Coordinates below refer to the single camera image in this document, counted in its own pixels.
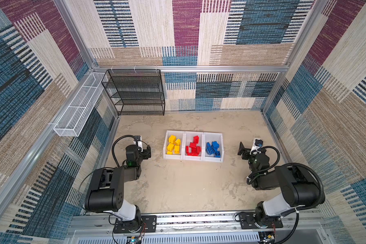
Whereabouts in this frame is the blue two-stud lego brick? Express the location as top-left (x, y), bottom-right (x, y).
top-left (205, 146), bottom-right (214, 155)

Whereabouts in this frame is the long red lego brick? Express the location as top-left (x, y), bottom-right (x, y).
top-left (187, 152), bottom-right (199, 157)
top-left (193, 136), bottom-right (199, 144)

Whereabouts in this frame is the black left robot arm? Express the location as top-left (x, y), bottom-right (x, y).
top-left (84, 144), bottom-right (151, 233)

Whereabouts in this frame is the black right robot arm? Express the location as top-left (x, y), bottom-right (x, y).
top-left (235, 139), bottom-right (325, 229)

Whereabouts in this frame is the white right plastic bin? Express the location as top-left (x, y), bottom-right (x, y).
top-left (202, 132), bottom-right (224, 163)

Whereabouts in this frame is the white plastic bin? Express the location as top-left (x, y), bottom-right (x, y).
top-left (163, 130), bottom-right (185, 160)
top-left (202, 132), bottom-right (224, 163)
top-left (183, 131), bottom-right (204, 161)

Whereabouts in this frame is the white left plastic bin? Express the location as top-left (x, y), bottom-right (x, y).
top-left (163, 130), bottom-right (185, 160)

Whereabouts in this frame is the white middle plastic bin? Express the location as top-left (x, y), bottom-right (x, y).
top-left (183, 131), bottom-right (204, 161)

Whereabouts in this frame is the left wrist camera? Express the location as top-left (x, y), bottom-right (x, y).
top-left (133, 135), bottom-right (142, 146)

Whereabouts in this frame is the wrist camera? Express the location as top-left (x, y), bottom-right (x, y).
top-left (251, 138), bottom-right (263, 150)
top-left (133, 135), bottom-right (142, 146)

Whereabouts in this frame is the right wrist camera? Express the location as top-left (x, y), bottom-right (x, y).
top-left (251, 138), bottom-right (263, 150)

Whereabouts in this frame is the black corrugated left cable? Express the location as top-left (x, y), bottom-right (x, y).
top-left (111, 135), bottom-right (141, 168)

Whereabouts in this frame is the black wire shelf rack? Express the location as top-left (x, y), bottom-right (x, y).
top-left (102, 69), bottom-right (166, 116)

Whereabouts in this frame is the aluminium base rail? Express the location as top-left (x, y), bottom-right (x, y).
top-left (64, 209), bottom-right (334, 244)

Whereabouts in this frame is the white wire mesh basket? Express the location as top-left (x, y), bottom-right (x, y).
top-left (53, 73), bottom-right (105, 137)

